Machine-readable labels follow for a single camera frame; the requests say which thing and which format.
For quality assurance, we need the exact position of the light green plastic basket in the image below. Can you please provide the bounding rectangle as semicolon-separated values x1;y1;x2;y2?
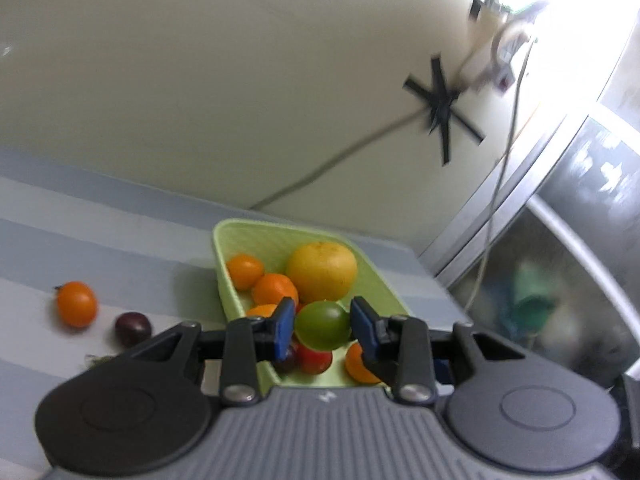
212;218;412;389

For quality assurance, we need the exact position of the black tape cross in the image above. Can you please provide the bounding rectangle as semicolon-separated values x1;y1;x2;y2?
404;55;487;166

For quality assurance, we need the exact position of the orange mandarin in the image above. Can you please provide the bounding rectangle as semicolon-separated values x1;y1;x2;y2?
251;273;300;308

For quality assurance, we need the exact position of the orange tomato with calyx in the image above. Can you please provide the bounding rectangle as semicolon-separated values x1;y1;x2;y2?
54;281;99;329

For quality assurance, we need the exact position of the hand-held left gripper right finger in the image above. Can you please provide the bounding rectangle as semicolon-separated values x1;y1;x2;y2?
350;297;527;406

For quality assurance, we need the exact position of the dark purple cherry tomato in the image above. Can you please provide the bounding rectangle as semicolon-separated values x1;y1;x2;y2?
115;312;153;349
274;342;301;375

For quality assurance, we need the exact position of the white power strip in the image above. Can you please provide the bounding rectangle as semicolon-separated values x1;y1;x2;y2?
467;0;538;96

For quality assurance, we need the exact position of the green tomato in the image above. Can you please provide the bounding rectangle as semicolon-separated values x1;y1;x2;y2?
294;300;352;352

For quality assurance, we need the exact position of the grey power cable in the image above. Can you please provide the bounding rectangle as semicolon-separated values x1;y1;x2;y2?
248;110;431;211

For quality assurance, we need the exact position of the green plastic container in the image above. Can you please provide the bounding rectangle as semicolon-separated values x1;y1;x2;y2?
510;260;560;332

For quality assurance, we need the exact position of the large yellow grapefruit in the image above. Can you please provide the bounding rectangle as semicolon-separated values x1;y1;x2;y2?
286;241;359;304

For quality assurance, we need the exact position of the blue striped blanket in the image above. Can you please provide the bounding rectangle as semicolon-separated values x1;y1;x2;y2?
0;146;471;480

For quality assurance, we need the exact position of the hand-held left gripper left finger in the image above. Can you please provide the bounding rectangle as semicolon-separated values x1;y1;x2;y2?
117;297;296;407

